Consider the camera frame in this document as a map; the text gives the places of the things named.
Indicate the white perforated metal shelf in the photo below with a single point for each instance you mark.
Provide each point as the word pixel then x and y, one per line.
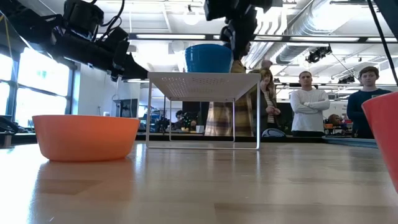
pixel 202 85

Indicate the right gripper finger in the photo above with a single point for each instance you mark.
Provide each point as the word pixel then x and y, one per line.
pixel 228 32
pixel 247 31

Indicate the blue mini bowl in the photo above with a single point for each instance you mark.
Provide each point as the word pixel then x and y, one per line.
pixel 208 48
pixel 208 63

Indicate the window with dark frame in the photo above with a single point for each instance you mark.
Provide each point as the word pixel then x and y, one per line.
pixel 40 77

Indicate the round white ceiling lamp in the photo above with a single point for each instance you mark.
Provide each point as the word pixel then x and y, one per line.
pixel 191 17

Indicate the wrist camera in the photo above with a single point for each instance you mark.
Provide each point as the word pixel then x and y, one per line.
pixel 82 15
pixel 216 9

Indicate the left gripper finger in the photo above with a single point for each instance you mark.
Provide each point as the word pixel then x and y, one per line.
pixel 130 66
pixel 133 76

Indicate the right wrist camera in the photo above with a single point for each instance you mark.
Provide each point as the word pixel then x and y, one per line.
pixel 216 9

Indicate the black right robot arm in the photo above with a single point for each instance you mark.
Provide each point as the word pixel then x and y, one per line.
pixel 390 6

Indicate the black ceiling projector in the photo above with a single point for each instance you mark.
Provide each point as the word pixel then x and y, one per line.
pixel 346 80
pixel 317 54

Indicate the person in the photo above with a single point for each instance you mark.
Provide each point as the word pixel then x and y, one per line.
pixel 224 118
pixel 334 119
pixel 179 115
pixel 268 109
pixel 360 109
pixel 309 115

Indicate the white cup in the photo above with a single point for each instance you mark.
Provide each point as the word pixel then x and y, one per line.
pixel 200 129

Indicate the red mini bowl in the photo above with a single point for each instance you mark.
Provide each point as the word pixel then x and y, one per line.
pixel 385 130

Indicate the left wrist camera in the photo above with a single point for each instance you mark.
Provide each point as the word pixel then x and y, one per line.
pixel 82 15

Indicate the orange mini bowl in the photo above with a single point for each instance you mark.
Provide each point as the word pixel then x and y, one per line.
pixel 85 140

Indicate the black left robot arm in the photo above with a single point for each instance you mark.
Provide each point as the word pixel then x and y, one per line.
pixel 31 31

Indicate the black ceiling beam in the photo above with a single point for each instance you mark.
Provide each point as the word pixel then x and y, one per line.
pixel 280 38

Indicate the silver ventilation duct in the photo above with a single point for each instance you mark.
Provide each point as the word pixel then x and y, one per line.
pixel 301 31

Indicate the ceiling light strip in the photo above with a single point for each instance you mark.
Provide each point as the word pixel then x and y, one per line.
pixel 171 36
pixel 325 39

